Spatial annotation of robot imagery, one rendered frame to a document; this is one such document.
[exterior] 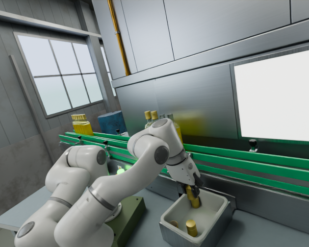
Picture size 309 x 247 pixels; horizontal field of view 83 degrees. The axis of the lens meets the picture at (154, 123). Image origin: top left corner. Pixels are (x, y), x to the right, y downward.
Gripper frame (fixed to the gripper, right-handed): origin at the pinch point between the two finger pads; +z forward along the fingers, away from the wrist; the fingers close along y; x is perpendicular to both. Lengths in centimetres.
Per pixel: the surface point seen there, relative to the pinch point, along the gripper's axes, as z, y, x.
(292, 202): 11.0, -26.2, -14.3
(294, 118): -5.7, -24.5, -37.7
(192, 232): 11.3, -1.8, 8.9
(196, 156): 1.9, 8.5, -18.0
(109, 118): 44, 293, -120
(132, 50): -51, 58, -51
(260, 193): 10.7, -17.1, -14.2
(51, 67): -87, 329, -89
